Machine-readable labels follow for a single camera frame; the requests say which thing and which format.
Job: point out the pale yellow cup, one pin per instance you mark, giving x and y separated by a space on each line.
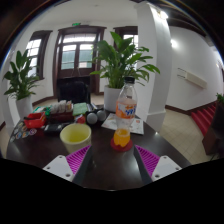
75 136

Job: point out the small red ball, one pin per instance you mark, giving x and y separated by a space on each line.
81 119

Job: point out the black office chair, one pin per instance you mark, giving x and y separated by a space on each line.
73 90

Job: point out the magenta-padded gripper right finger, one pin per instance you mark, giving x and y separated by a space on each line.
148 160

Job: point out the green folded cloth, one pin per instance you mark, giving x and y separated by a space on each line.
80 109

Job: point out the dark framed window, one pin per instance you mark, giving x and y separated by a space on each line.
35 53
130 33

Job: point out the leafy potted plant white pot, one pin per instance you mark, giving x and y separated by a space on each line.
121 63
20 76

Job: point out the flat round red coaster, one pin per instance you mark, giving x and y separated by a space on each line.
116 147

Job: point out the red plastic box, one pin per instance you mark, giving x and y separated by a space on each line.
35 120

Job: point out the red carpeted stairs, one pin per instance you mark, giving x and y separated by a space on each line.
203 118

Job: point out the orange drink bottle black cap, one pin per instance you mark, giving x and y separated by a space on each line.
126 110

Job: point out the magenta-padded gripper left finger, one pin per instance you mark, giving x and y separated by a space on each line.
76 159

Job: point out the dark wooden cabinet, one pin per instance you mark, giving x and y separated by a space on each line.
215 131

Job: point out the dark wooden glazed door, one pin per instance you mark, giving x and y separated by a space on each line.
78 56

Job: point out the green exit sign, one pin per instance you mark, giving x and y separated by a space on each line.
76 24

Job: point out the grey headed microphone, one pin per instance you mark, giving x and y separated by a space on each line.
91 118
101 115

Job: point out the printed paper booklet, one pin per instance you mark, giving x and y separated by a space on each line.
136 126

